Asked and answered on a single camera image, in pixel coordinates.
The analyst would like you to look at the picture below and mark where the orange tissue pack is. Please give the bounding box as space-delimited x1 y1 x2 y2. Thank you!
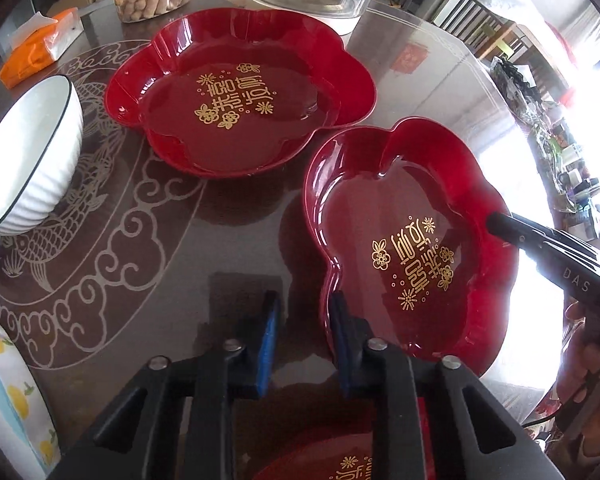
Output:
0 7 83 88

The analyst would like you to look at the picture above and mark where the person's right hand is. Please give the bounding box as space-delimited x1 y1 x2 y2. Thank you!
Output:
554 299 600 413

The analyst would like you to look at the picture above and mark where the lemon-pattern ceramic dish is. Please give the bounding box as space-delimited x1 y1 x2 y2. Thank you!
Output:
0 314 62 467

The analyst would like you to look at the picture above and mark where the wooden slatted chair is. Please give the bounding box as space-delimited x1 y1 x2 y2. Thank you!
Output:
430 0 528 63

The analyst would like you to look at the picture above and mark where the white bowl with black rim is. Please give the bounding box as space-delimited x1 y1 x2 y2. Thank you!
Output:
0 75 85 237

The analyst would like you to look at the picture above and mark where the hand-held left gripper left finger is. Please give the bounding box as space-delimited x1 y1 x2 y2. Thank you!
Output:
47 290 283 480

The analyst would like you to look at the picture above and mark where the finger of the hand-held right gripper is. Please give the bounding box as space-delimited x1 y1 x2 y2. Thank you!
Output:
486 211 600 306

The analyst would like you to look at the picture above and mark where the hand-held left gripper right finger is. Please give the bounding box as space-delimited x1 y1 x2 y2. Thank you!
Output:
328 291 566 480

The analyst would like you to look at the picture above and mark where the red flower-shaped plate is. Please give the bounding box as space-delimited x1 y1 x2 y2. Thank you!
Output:
103 8 377 180
245 397 433 480
302 116 520 378

